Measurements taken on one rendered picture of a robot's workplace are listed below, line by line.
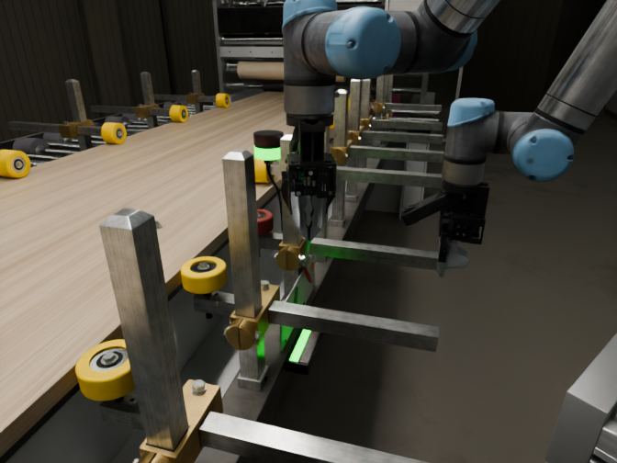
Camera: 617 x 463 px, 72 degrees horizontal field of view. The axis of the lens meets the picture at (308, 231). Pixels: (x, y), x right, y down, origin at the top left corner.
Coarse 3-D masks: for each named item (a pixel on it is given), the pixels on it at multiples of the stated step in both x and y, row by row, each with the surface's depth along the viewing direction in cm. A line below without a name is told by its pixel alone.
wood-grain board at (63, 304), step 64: (192, 128) 194; (256, 128) 194; (0, 192) 115; (64, 192) 115; (128, 192) 115; (192, 192) 115; (256, 192) 115; (0, 256) 81; (64, 256) 81; (192, 256) 81; (0, 320) 63; (64, 320) 63; (0, 384) 52; (64, 384) 53; (0, 448) 46
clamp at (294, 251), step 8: (304, 240) 95; (280, 248) 93; (288, 248) 91; (296, 248) 92; (304, 248) 95; (280, 256) 91; (288, 256) 91; (296, 256) 90; (280, 264) 92; (288, 264) 92; (296, 264) 91
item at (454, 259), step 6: (450, 246) 87; (456, 246) 86; (450, 252) 87; (456, 252) 87; (450, 258) 88; (456, 258) 88; (462, 258) 87; (438, 264) 89; (444, 264) 88; (450, 264) 89; (456, 264) 88; (462, 264) 88; (438, 270) 91
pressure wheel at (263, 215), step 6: (258, 210) 101; (264, 210) 101; (258, 216) 98; (264, 216) 99; (270, 216) 98; (258, 222) 95; (264, 222) 96; (270, 222) 97; (258, 228) 96; (264, 228) 97; (270, 228) 98; (258, 234) 97
